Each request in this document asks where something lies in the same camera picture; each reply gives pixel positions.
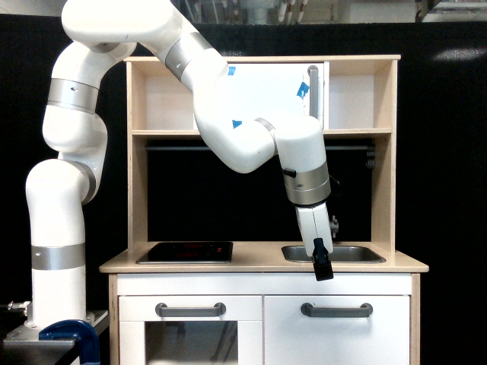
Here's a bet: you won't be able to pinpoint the white microwave door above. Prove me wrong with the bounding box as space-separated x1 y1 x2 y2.
215 62 329 130

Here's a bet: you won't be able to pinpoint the blue tape piece right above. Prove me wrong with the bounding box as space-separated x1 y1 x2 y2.
297 82 310 100

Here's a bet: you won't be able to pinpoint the white cabinet door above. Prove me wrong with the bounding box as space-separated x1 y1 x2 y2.
263 295 409 364

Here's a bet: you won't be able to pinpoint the blue tape piece bottom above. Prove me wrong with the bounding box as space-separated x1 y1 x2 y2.
232 120 242 129

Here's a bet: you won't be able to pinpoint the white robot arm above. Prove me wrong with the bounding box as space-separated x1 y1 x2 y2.
25 1 333 329

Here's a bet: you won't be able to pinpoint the white oven door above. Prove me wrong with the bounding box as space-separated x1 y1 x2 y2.
119 295 263 364

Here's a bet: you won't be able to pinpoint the black hanging rail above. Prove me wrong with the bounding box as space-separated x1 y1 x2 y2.
145 145 375 153

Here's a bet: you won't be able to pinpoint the grey cabinet door handle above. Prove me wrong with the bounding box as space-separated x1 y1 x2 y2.
300 303 373 319

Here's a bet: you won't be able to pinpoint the grey oven door handle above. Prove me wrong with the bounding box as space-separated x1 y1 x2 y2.
155 303 227 318

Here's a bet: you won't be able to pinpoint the wooden toy kitchen frame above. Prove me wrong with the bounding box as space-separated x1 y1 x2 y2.
100 55 428 364

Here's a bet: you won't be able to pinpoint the blue C-clamp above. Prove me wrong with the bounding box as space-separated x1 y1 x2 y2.
39 319 100 365

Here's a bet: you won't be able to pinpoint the black rail hooks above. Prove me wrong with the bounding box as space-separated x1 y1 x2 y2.
366 145 376 170

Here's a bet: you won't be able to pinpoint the black toy stovetop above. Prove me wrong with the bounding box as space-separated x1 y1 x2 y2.
136 241 233 265

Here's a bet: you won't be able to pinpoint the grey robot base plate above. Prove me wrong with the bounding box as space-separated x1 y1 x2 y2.
3 310 110 348

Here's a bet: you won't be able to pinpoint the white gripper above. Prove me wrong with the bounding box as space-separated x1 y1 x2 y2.
295 202 333 281

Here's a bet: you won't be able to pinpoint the grey toy faucet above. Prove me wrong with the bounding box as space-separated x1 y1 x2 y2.
329 215 339 238

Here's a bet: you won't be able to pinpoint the grey toy sink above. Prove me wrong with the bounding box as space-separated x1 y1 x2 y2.
282 246 386 263

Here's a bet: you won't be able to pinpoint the grey microwave door handle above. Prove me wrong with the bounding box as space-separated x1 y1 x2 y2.
307 65 319 119

